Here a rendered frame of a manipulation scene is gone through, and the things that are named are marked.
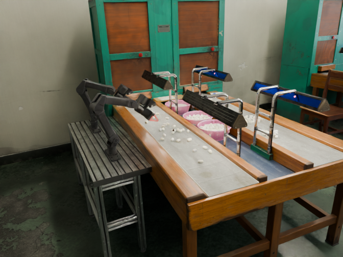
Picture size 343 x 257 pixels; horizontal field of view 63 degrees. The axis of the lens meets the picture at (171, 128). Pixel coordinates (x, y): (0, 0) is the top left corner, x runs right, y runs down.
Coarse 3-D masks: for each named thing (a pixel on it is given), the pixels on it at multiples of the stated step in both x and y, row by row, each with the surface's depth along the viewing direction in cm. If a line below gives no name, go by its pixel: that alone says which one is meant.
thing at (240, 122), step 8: (184, 96) 189; (192, 96) 180; (200, 96) 172; (192, 104) 176; (200, 104) 169; (208, 104) 162; (208, 112) 159; (216, 112) 153; (224, 112) 147; (232, 112) 142; (224, 120) 145; (232, 120) 139; (240, 120) 137
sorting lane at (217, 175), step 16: (160, 112) 267; (176, 128) 225; (160, 144) 197; (176, 144) 196; (192, 144) 195; (208, 144) 194; (176, 160) 174; (192, 160) 173; (208, 160) 172; (224, 160) 172; (192, 176) 155; (208, 176) 154; (224, 176) 154; (240, 176) 153; (208, 192) 140; (224, 192) 140
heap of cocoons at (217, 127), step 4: (208, 124) 230; (212, 124) 230; (216, 124) 231; (220, 124) 229; (204, 128) 222; (208, 128) 222; (212, 128) 224; (216, 128) 221; (220, 128) 220; (204, 132) 216; (208, 132) 214; (216, 132) 214
